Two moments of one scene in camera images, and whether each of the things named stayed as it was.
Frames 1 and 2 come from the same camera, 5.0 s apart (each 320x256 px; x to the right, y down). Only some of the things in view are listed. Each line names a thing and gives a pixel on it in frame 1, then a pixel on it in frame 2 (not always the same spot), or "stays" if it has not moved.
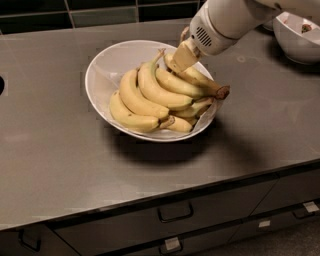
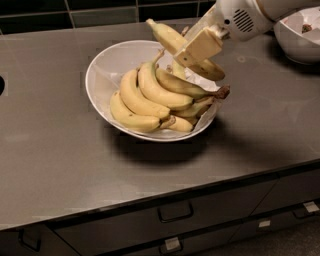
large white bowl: (106, 69) stays
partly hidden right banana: (196, 109) stays
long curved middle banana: (152, 86) stays
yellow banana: (199, 80) -> (176, 41)
